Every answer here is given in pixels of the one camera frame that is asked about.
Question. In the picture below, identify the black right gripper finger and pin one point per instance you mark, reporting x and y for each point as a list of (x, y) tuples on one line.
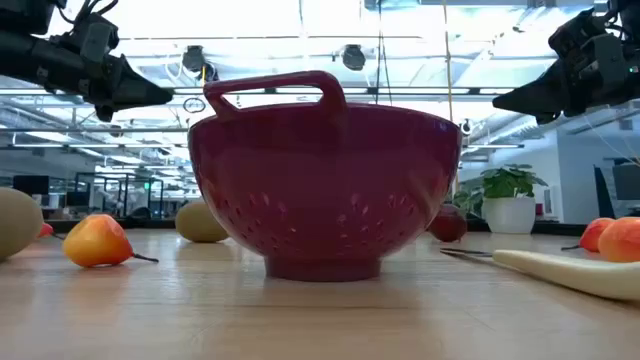
[(535, 97)]

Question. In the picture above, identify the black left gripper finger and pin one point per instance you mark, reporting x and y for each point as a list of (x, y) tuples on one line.
[(140, 92)]

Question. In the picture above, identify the small orange pepper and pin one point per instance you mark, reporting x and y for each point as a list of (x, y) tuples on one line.
[(592, 235)]

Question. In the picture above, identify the brown-green kiwi fruit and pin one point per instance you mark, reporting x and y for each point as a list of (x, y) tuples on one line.
[(17, 222), (197, 224)]

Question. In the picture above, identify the small orange-yellow pear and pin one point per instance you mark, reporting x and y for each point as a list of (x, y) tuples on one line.
[(97, 240), (46, 230), (622, 240)]

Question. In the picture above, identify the dark red plum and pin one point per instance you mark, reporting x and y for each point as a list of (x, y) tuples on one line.
[(450, 225)]

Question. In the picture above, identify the magenta plastic colander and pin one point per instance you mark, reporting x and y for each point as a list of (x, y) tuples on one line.
[(325, 200)]

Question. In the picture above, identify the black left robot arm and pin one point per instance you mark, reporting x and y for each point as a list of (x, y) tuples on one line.
[(30, 60)]

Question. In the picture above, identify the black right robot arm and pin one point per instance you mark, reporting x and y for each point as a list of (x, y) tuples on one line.
[(635, 85)]

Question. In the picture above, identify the ceiling light bar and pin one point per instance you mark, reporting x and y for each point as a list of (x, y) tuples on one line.
[(495, 146), (100, 145)]

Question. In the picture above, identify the dark computer monitor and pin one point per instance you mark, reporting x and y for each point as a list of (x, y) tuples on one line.
[(627, 182), (31, 185)]

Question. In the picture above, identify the black upright panel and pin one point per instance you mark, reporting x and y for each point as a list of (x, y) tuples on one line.
[(602, 195)]

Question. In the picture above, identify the green plant in white pot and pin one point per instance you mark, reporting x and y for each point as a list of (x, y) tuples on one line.
[(509, 215)]

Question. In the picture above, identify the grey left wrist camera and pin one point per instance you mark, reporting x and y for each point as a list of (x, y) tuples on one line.
[(97, 42)]

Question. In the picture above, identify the black background workstation frame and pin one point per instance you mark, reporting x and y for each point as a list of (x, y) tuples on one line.
[(125, 195)]

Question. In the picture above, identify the black aluminium table frame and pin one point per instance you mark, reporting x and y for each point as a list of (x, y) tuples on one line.
[(555, 227)]

